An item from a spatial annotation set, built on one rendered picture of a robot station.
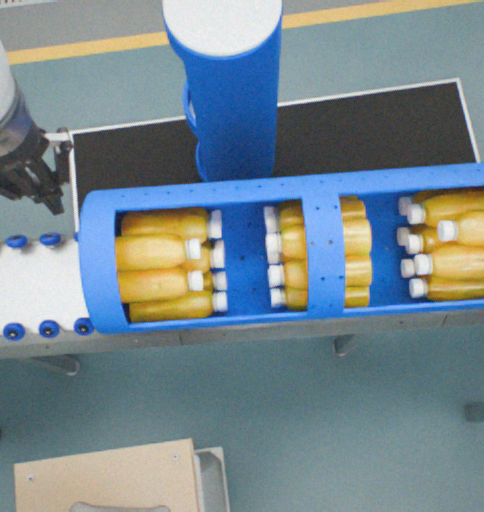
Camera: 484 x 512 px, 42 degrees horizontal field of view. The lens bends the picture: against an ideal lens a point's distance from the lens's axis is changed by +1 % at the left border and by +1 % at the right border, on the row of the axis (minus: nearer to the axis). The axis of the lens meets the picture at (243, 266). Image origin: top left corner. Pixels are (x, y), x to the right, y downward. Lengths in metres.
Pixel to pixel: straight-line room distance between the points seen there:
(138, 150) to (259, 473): 1.25
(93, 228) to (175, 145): 1.28
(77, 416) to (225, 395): 0.53
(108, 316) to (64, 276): 0.32
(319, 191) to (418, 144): 1.32
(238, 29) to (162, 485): 1.00
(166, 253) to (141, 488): 0.44
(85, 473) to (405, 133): 1.71
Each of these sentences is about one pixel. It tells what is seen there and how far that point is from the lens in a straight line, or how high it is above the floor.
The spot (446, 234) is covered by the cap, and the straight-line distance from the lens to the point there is 1.22.
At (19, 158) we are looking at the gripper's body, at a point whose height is 1.69.
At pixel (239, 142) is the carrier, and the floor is 0.60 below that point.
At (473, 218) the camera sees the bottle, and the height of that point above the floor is 1.18.
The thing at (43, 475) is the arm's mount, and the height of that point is 1.08.
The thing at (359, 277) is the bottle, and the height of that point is 1.13.
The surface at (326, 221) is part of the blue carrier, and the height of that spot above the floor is 1.23.
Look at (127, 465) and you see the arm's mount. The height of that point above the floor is 1.06.
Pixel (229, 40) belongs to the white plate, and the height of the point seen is 1.04.
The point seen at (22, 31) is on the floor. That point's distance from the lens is 2.98.
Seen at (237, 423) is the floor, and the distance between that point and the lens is 2.28.
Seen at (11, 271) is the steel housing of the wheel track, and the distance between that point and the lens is 1.50.
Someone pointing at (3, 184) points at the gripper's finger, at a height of 1.59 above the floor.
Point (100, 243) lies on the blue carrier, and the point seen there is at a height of 1.23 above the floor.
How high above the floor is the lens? 2.28
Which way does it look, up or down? 75 degrees down
